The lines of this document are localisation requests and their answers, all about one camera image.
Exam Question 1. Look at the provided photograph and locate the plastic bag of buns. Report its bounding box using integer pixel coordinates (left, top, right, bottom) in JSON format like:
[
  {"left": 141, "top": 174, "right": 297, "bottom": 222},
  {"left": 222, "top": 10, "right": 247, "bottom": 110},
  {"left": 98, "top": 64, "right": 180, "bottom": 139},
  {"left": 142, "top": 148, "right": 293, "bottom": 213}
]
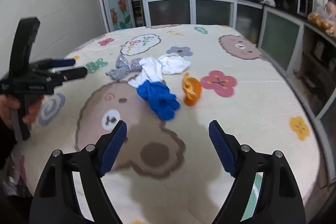
[{"left": 307, "top": 7, "right": 336, "bottom": 37}]

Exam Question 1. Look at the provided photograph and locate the kitchen counter cabinet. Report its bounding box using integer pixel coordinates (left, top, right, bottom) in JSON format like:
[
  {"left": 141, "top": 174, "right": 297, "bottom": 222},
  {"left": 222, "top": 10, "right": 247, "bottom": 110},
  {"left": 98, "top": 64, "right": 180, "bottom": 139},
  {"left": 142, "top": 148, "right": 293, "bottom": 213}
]
[{"left": 139, "top": 0, "right": 336, "bottom": 135}]

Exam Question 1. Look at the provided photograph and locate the person's left hand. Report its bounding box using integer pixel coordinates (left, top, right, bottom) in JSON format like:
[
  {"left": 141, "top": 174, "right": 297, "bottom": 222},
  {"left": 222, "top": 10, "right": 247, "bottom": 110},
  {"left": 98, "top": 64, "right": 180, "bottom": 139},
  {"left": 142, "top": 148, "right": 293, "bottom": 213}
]
[{"left": 0, "top": 95, "right": 45, "bottom": 130}]

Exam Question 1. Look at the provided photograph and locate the printed blanket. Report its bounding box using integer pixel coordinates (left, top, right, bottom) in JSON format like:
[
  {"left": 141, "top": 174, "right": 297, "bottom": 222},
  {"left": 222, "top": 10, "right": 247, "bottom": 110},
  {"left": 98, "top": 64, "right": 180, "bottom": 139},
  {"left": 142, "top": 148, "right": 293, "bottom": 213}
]
[{"left": 12, "top": 24, "right": 322, "bottom": 224}]

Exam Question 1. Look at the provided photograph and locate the white paper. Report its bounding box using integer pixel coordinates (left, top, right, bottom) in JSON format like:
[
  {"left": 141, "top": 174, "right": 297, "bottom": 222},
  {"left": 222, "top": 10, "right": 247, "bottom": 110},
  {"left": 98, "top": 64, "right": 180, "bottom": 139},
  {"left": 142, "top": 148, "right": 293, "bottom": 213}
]
[{"left": 159, "top": 53, "right": 191, "bottom": 75}]

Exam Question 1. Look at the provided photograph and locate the orange plastic wrapper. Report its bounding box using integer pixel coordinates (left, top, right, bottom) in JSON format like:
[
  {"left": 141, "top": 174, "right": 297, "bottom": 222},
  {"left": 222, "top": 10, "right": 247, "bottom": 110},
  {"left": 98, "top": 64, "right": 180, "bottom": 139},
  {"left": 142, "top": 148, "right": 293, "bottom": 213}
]
[{"left": 182, "top": 72, "right": 202, "bottom": 106}]

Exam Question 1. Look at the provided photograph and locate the white tissue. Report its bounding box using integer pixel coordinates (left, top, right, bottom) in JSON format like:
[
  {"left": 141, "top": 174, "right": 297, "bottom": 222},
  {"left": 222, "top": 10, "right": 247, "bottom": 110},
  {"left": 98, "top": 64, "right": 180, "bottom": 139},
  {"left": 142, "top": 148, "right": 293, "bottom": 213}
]
[{"left": 128, "top": 57, "right": 164, "bottom": 88}]

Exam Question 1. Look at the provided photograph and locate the silver foil wrapper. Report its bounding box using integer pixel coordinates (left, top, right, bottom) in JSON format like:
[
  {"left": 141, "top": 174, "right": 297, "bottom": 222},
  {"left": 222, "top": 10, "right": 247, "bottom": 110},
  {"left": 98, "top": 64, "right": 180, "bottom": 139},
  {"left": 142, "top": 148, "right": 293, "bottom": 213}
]
[{"left": 105, "top": 53, "right": 143, "bottom": 81}]

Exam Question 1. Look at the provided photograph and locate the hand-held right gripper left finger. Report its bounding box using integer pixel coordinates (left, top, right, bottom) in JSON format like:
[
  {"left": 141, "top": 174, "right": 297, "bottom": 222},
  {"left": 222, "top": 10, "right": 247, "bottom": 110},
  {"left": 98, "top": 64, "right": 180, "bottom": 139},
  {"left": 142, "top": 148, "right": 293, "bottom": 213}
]
[{"left": 28, "top": 120, "right": 128, "bottom": 224}]

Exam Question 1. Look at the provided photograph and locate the blue bag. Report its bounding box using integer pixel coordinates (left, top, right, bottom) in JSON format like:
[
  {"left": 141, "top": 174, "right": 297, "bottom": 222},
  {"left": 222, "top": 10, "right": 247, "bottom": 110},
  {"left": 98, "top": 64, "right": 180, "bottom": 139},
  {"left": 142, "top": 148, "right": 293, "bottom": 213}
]
[{"left": 136, "top": 80, "right": 181, "bottom": 121}]

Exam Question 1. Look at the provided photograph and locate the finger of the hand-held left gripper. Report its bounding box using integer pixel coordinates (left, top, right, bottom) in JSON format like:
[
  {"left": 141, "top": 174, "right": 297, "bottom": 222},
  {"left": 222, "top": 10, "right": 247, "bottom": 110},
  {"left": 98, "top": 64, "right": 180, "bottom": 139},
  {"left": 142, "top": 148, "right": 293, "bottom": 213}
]
[
  {"left": 33, "top": 57, "right": 76, "bottom": 70},
  {"left": 49, "top": 67, "right": 88, "bottom": 88}
]

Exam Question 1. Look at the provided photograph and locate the microwave oven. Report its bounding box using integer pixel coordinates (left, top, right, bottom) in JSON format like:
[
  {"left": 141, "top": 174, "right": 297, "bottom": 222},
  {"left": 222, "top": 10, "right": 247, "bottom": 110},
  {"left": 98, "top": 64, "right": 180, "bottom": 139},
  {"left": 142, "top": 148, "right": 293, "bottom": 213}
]
[{"left": 298, "top": 0, "right": 315, "bottom": 17}]

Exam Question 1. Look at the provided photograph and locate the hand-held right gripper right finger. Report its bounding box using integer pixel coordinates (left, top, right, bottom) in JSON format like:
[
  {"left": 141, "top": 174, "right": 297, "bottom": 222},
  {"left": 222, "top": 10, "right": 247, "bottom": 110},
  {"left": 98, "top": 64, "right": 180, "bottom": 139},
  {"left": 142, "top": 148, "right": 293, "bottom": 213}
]
[{"left": 208, "top": 120, "right": 307, "bottom": 224}]

